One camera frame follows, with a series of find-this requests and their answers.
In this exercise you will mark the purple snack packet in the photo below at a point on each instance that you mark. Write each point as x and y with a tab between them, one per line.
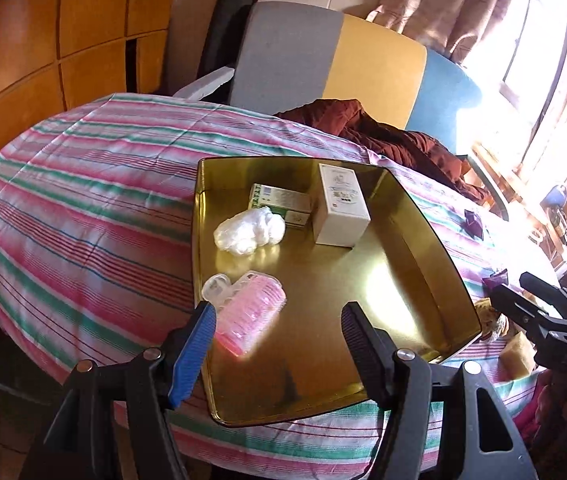
489	282

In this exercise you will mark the dark red blanket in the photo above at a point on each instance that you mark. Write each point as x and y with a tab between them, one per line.
411	149

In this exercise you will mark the gold metal tray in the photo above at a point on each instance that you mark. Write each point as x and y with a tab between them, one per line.
399	272

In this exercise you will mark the wooden side table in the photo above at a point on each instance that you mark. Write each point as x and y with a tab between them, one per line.
521	206

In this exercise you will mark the grey yellow blue chair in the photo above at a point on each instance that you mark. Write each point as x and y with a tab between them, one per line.
293	54

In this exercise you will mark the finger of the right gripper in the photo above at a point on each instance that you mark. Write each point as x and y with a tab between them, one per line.
518	309
556	296

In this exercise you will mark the small purple packet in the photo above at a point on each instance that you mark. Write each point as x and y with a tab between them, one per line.
473	224

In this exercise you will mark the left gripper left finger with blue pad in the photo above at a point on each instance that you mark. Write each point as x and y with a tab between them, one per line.
80	443

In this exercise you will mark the pink hair roller pack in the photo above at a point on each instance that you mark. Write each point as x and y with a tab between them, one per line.
246	308

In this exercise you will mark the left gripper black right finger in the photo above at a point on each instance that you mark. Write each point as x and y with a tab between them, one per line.
479	439

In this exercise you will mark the black rolled mat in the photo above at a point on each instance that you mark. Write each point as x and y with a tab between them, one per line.
224	36

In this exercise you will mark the striped bed sheet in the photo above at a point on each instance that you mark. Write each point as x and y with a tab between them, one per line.
95	219

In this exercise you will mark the tall white box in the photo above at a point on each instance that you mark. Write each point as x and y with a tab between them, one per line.
340	214

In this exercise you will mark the yellow plush toy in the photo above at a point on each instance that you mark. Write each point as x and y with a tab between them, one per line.
494	324

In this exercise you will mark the wooden wardrobe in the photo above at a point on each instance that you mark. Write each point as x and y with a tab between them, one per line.
59	54

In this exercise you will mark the white plastic bag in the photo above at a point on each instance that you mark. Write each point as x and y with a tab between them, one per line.
253	228

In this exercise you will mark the green white flat box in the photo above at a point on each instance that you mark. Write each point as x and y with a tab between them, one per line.
294	207

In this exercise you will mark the yellow sponge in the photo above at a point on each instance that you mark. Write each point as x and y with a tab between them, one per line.
518	357

